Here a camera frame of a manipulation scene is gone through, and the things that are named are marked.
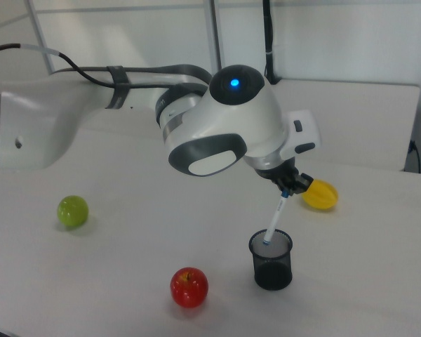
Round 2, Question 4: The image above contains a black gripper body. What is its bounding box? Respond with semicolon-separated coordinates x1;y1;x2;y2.
255;157;300;184

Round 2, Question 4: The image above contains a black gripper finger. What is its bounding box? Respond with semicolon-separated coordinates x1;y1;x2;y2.
290;171;315;195
273;178;294;198

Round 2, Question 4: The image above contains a blue white marker pen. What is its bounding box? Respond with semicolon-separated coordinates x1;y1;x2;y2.
262;191;290;246

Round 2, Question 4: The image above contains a black mesh pen cup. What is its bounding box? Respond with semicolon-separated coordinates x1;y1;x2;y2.
248;228;294;291

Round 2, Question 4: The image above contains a yellow toy starfruit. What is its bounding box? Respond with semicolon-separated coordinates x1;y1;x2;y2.
301;178;339;212

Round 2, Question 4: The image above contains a red toy apple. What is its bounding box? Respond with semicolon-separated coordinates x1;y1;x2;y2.
170;267;209;309

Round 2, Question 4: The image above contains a green toy apple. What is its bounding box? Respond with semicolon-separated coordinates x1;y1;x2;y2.
57;195;90;229

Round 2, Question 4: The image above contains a thin black wall cable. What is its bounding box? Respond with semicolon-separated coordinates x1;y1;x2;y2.
408;139;421;173

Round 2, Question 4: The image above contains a grey velcro cable strap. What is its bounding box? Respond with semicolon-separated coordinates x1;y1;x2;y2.
106;65;131;110

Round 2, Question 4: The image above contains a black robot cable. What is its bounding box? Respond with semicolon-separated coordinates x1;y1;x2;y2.
0;42;134;88

